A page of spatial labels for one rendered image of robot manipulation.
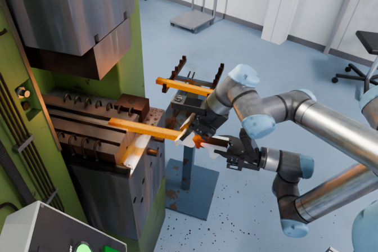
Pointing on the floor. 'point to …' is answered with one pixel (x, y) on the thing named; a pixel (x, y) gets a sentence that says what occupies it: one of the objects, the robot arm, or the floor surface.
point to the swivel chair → (370, 43)
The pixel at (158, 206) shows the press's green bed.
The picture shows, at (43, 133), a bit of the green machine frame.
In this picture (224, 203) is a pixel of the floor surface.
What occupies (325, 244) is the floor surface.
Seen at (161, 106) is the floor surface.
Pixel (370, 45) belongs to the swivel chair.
